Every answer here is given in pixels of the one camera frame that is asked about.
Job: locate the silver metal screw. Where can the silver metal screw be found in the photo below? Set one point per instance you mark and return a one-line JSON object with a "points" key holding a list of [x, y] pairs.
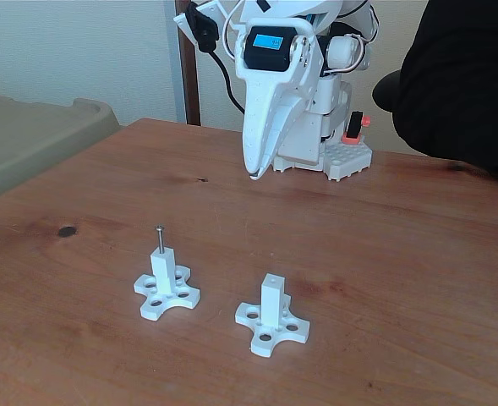
{"points": [[160, 241]]}

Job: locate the white cross-base screw stand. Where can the white cross-base screw stand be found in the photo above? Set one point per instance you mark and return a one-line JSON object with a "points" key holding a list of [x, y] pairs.
{"points": [[164, 270], [271, 300]]}

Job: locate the orange and black table clamp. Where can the orange and black table clamp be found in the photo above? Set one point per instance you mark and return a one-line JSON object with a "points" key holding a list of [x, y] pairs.
{"points": [[354, 127]]}

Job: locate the person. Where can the person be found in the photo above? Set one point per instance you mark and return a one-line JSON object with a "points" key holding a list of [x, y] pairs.
{"points": [[464, 84]]}

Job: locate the beige plastic bin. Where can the beige plastic bin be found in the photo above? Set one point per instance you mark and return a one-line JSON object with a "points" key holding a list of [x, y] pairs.
{"points": [[29, 139]]}

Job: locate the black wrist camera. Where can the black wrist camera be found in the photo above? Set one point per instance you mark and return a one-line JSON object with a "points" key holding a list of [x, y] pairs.
{"points": [[204, 29]]}

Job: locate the dark brown wooden post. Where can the dark brown wooden post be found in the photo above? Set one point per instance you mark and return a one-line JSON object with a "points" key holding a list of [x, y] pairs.
{"points": [[189, 84]]}

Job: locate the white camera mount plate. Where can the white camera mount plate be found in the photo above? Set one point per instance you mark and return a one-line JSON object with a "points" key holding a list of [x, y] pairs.
{"points": [[180, 20]]}

